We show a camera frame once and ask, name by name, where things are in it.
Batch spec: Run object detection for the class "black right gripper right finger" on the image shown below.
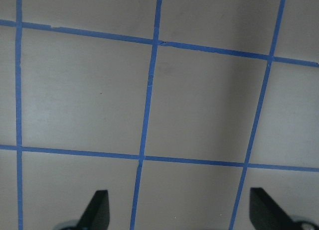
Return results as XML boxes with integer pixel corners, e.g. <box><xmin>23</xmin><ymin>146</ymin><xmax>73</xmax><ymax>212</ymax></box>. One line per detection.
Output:
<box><xmin>249</xmin><ymin>188</ymin><xmax>298</xmax><ymax>230</ymax></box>

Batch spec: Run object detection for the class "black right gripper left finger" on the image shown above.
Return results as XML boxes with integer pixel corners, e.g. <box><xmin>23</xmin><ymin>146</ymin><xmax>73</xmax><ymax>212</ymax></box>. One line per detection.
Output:
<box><xmin>76</xmin><ymin>190</ymin><xmax>110</xmax><ymax>230</ymax></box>

